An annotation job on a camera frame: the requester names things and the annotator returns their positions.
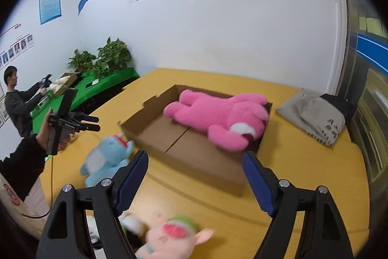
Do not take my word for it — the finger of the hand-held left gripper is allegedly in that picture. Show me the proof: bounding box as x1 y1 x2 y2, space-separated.
72 113 99 123
76 122 101 132

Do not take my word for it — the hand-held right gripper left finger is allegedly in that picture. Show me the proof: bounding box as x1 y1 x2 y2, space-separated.
36 150 149 259

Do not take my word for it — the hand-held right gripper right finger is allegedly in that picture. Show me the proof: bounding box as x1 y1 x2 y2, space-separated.
242 151 354 259

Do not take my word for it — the blue plush toy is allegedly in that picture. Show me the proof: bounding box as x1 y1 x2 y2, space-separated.
79 134 136 188

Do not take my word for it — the pink pig plush toy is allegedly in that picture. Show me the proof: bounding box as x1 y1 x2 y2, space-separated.
135 216 215 259

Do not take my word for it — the pink plush bear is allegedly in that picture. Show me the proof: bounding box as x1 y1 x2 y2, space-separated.
163 89 270 152

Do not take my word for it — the person's left forearm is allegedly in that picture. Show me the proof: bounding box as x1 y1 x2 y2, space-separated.
0 134 47 202

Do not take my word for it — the person's left hand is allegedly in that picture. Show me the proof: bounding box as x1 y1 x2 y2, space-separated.
36 116 71 154

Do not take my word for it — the green covered table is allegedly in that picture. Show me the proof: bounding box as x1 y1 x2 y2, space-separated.
32 67 141 134

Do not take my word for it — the cream plush toy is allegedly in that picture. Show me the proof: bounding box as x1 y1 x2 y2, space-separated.
49 77 66 92

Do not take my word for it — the small cardboard box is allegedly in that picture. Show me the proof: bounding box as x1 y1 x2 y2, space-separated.
50 72 78 96

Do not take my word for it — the wooden desk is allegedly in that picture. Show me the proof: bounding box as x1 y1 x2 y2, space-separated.
39 67 371 259

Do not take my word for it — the small potted plant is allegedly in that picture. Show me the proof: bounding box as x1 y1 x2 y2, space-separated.
67 49 98 73

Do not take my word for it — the large potted plant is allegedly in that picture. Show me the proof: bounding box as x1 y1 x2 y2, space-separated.
96 37 132 72

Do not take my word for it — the grey cloth bag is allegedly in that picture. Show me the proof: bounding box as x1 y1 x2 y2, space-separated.
276 88 346 148

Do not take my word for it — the red printed cardboard box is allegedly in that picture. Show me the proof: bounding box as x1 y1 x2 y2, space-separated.
0 172 53 241

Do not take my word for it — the black cloth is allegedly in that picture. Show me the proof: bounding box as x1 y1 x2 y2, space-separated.
321 93 356 126

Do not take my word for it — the metal framed door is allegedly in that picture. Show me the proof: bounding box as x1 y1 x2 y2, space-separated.
342 0 388 190

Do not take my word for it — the black cable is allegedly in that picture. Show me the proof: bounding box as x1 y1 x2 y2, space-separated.
18 153 56 219

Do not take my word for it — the wall photo row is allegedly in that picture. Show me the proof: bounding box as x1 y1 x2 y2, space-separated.
0 23 36 67

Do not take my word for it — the blue framed wall poster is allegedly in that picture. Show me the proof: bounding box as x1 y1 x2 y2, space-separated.
38 0 62 25

